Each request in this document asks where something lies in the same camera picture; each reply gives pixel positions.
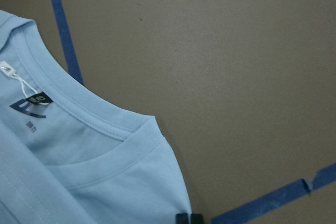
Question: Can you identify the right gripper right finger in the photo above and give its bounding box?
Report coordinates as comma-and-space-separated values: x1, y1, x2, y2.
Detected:
190, 214, 203, 224

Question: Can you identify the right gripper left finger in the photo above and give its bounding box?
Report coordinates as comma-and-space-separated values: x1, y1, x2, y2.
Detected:
175, 214, 188, 224

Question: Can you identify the light blue t-shirt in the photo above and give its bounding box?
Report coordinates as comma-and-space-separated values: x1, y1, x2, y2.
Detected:
1, 11, 192, 223

